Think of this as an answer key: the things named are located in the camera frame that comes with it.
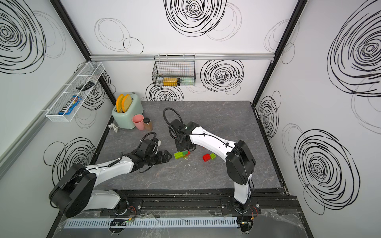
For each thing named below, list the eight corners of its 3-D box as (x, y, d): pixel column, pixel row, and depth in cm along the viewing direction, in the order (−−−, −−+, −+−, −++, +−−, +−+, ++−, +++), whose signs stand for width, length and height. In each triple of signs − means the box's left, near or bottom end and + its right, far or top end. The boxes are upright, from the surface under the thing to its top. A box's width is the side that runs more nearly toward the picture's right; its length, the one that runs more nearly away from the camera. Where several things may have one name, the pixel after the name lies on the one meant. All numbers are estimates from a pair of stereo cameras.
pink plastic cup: (135, 131, 106) (130, 122, 98) (138, 123, 110) (133, 114, 102) (146, 131, 106) (142, 122, 98) (148, 123, 110) (144, 114, 102)
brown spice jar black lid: (146, 130, 106) (142, 121, 98) (148, 126, 109) (145, 116, 100) (150, 132, 106) (147, 122, 97) (153, 127, 108) (150, 118, 100)
